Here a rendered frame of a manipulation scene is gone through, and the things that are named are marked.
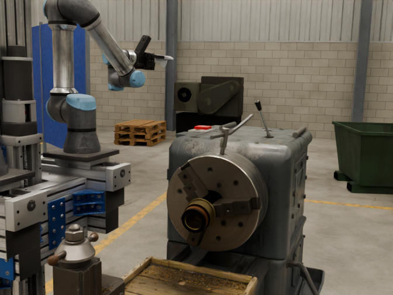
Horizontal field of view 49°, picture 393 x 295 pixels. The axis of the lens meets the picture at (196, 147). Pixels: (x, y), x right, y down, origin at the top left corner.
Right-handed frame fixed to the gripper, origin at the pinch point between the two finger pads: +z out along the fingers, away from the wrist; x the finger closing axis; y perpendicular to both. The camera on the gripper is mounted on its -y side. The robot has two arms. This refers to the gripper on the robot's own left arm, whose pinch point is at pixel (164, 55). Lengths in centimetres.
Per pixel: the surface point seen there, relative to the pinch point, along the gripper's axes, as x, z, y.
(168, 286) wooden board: 94, -72, 57
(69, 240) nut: 102, -109, 29
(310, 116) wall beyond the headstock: -371, 843, 155
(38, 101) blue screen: -575, 216, 142
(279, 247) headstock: 102, -30, 53
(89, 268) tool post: 106, -107, 34
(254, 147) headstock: 87, -31, 22
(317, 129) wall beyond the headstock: -349, 853, 183
